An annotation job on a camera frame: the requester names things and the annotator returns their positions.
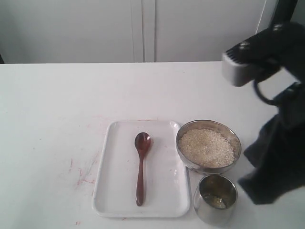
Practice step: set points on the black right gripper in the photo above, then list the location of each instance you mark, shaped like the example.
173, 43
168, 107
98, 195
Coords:
282, 45

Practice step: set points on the brown wooden spoon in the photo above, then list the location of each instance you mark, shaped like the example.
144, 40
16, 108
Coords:
142, 144

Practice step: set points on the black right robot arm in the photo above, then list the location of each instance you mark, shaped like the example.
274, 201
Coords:
278, 154

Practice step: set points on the steel bowl of rice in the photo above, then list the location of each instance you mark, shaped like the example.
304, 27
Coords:
207, 146

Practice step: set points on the small steel cup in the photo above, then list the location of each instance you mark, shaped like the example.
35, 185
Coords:
214, 199

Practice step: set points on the white rectangular plastic tray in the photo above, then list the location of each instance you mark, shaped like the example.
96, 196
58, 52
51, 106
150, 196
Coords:
166, 180

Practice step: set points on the white cabinet doors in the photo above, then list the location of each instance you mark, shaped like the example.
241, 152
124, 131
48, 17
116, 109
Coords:
77, 31

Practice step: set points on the black vertical post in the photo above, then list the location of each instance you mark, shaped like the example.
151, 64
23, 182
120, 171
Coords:
283, 12

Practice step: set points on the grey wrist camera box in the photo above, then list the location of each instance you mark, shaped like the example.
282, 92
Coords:
238, 68

